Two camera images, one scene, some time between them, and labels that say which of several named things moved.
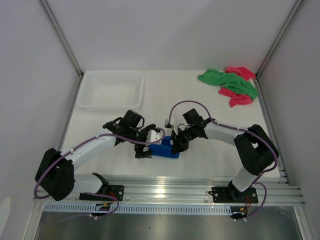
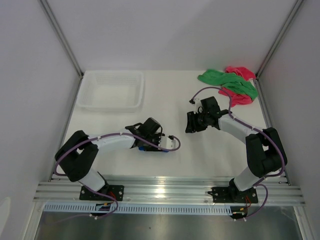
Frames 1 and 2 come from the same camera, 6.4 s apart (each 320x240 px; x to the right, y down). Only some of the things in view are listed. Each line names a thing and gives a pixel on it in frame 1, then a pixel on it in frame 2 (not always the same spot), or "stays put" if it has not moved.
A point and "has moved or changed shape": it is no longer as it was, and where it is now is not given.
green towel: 229,81 stays put
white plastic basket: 107,89 stays put
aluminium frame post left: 58,30 stays put
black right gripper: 179,145 -> 192,125
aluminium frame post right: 293,11 stays put
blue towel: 165,149 has moved or changed shape
